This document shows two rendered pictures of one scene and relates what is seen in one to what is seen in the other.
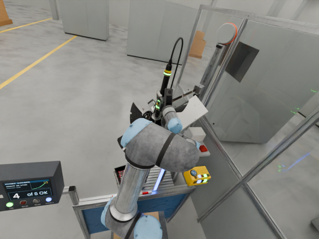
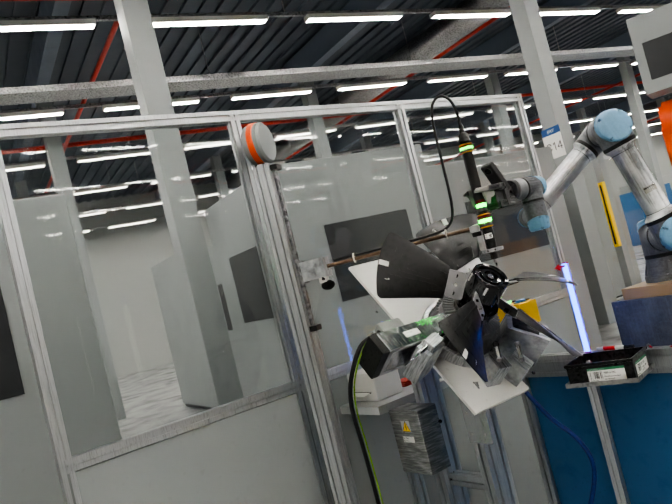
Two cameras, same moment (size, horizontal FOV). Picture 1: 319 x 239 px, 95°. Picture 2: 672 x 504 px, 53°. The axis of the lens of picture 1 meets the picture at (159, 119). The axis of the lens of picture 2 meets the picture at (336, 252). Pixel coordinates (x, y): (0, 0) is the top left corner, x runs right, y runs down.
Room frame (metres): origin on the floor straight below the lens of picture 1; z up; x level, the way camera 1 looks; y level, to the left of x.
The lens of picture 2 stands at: (1.86, 2.10, 1.32)
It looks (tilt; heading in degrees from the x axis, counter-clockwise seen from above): 2 degrees up; 257
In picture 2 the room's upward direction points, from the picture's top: 14 degrees counter-clockwise
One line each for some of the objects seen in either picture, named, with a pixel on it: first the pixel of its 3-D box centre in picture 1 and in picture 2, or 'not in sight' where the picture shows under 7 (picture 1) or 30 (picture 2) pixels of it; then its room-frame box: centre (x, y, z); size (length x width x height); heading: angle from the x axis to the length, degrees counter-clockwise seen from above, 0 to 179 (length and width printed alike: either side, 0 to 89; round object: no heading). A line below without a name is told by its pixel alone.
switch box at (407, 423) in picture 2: not in sight; (419, 437); (1.22, -0.19, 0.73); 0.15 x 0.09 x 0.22; 113
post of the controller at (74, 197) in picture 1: (74, 196); not in sight; (0.34, 0.38, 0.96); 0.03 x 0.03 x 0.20; 23
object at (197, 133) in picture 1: (194, 133); (371, 383); (1.28, -0.43, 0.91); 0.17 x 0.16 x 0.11; 113
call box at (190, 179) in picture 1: (196, 176); (515, 316); (0.67, -0.38, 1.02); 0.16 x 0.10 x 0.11; 113
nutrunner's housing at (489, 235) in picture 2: (162, 94); (477, 191); (0.88, 0.03, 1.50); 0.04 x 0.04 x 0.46
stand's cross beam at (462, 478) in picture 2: not in sight; (473, 479); (1.09, -0.12, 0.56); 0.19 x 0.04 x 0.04; 113
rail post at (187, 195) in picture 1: (177, 207); (549, 473); (0.68, -0.42, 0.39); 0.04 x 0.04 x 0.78; 23
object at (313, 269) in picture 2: (199, 88); (314, 269); (1.41, -0.30, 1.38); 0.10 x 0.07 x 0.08; 148
